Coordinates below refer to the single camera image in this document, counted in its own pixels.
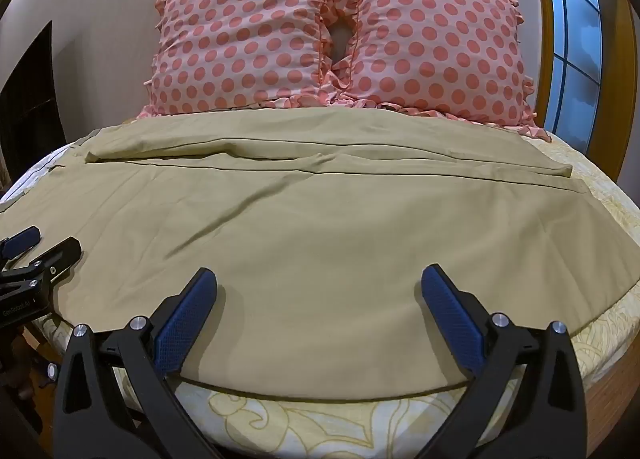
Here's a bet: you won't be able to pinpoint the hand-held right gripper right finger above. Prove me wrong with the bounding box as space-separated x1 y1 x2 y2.
420 264 588 459

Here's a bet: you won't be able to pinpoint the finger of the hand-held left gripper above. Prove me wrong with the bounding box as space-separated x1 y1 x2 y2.
0 237 83 300
0 226 43 261

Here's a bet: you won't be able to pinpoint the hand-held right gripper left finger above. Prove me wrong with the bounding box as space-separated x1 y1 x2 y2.
52 267 219 459

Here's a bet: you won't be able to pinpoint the khaki pants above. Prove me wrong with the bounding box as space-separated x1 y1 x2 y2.
0 107 627 396

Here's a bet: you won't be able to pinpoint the dark wooden furniture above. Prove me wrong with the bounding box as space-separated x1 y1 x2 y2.
0 20 68 162

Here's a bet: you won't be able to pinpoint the bed with floral mattress cover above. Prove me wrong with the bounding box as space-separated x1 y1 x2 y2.
0 131 640 459

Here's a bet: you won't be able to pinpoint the pink polka dot pillow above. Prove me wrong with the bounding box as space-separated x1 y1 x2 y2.
137 0 346 118
327 0 553 142

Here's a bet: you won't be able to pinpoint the window with blue frame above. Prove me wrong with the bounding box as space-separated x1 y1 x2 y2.
531 0 604 147

